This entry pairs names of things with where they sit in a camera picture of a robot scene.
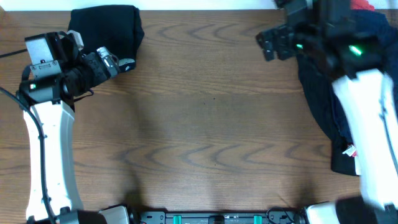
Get black shorts with white waistband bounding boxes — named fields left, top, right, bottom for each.
left=68, top=5, right=144, bottom=61

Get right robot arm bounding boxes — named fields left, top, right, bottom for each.
left=256, top=24, right=397, bottom=223

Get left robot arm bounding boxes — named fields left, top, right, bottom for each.
left=17, top=45, right=132, bottom=223

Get black garment under pile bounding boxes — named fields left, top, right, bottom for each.
left=296, top=55, right=357, bottom=176

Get red garment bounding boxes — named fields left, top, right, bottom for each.
left=351, top=0, right=375, bottom=11

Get navy blue garment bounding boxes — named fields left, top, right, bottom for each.
left=329, top=9, right=397, bottom=145

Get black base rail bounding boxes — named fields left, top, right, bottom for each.
left=99, top=203, right=312, bottom=224

